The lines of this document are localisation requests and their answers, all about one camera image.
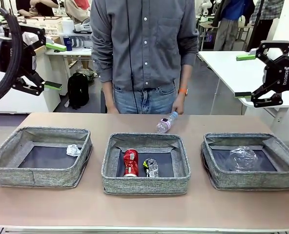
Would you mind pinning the white plastic crate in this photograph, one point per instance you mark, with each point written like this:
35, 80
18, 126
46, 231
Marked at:
53, 29

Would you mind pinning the hanging plaid shirt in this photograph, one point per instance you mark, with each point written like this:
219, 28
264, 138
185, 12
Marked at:
269, 8

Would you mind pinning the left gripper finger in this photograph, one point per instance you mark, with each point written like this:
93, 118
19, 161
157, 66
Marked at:
56, 47
32, 84

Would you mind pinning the clear plastic container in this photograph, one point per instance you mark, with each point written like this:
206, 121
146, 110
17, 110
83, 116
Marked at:
242, 158

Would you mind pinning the clear bottle purple label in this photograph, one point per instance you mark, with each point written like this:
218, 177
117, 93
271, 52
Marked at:
164, 125

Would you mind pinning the person in grey shirt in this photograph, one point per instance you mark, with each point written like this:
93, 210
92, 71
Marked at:
159, 48

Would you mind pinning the hanging grey trousers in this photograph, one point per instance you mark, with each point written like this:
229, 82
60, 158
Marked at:
226, 34

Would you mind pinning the hanging black trousers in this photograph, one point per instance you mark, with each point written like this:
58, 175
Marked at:
259, 36

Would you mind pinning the crushed black can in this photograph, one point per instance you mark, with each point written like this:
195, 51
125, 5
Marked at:
151, 168

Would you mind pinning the person's right hand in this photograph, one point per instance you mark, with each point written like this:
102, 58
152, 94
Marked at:
113, 110

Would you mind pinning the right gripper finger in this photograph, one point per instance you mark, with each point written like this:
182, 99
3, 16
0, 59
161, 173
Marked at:
276, 48
266, 97

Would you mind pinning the hanging blue jacket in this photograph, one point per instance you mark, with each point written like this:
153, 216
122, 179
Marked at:
234, 9

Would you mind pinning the blue and white bottle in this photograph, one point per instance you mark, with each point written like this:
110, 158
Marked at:
69, 42

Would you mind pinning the large white table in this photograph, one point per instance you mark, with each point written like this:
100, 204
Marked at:
222, 68

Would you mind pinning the brown wooden frame tray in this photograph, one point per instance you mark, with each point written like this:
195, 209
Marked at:
49, 17

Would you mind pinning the grey fabric basket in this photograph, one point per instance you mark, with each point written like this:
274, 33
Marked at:
252, 180
49, 176
144, 184

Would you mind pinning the white paper ball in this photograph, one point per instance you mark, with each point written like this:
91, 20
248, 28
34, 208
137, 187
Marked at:
72, 150

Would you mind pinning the white desk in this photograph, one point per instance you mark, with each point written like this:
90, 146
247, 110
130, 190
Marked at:
81, 52

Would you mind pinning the background person beige top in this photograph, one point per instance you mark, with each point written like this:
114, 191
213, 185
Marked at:
73, 9

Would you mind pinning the white cylinder canister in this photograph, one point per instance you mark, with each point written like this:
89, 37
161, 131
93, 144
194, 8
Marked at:
67, 25

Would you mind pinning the person's right forearm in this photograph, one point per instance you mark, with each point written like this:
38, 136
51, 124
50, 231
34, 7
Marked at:
109, 95

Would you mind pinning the small background white robot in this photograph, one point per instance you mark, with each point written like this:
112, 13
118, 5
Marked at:
206, 3

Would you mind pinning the crushed red can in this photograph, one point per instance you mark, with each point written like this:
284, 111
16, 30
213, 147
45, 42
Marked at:
131, 161

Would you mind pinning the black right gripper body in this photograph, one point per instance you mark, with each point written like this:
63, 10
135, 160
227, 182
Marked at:
288, 73

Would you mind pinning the black backpack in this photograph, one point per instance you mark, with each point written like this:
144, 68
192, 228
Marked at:
78, 90

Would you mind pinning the person's left forearm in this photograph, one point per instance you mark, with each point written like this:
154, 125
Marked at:
187, 78

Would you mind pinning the person's left hand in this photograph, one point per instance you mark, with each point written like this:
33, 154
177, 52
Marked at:
179, 104

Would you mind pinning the purple lit device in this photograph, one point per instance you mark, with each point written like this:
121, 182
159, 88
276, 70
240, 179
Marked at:
208, 37

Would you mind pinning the background person black top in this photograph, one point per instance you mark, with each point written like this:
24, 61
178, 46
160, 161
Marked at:
44, 5

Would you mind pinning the orange wristwatch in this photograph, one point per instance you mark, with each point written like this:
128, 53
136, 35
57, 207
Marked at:
182, 91

